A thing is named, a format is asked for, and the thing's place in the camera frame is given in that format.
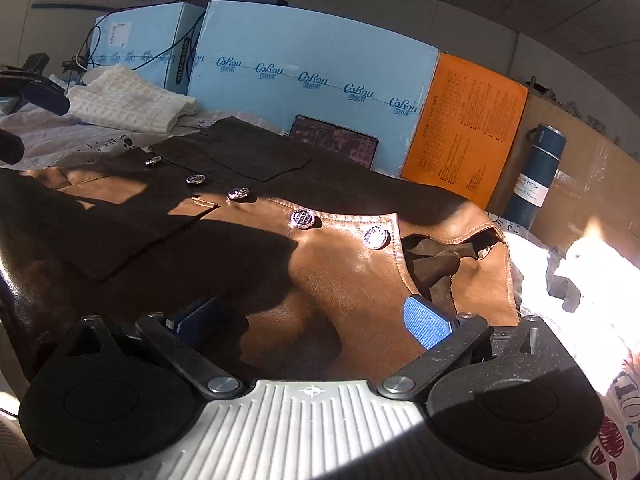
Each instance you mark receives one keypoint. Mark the large light blue carton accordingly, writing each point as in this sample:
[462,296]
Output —
[320,55]

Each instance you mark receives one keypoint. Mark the printed cartoon bedsheet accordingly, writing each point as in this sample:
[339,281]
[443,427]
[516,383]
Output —
[565,320]

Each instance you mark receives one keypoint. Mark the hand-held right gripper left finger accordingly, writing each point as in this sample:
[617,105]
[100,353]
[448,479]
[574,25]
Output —
[196,319]

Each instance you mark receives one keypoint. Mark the brown leather jacket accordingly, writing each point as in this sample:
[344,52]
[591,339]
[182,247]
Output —
[325,285]

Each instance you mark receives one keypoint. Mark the brown cardboard box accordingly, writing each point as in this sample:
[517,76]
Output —
[590,175]

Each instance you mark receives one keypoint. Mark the smartphone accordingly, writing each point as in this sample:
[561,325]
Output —
[332,137]

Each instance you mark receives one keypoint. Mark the white waffle cloth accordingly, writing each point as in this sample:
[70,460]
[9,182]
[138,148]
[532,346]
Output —
[131,100]

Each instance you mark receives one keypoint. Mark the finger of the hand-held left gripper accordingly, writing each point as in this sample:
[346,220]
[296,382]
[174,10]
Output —
[10,148]
[44,96]

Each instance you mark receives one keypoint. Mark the light blue carton with label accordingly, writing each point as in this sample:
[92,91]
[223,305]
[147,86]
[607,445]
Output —
[145,35]

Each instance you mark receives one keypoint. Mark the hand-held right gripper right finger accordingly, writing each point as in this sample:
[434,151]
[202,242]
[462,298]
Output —
[427,324]

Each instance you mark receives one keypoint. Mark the orange printed box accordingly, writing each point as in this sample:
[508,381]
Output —
[462,125]

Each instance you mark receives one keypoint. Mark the teal vacuum bottle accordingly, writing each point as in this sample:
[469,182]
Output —
[537,175]

